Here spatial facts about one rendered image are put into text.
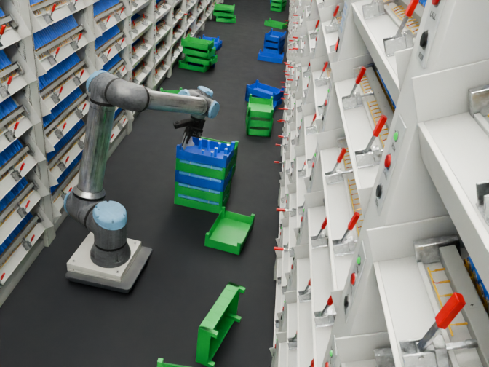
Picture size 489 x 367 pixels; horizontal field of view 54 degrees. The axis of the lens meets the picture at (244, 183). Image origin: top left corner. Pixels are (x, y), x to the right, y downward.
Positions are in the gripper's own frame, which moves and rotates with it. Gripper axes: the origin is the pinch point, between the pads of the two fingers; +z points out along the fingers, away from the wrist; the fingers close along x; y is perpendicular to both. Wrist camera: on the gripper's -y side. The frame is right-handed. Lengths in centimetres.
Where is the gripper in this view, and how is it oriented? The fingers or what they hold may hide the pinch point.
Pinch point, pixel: (183, 146)
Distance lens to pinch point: 281.8
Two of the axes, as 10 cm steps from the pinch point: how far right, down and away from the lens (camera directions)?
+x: -2.9, -5.2, 8.1
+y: 8.9, 1.6, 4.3
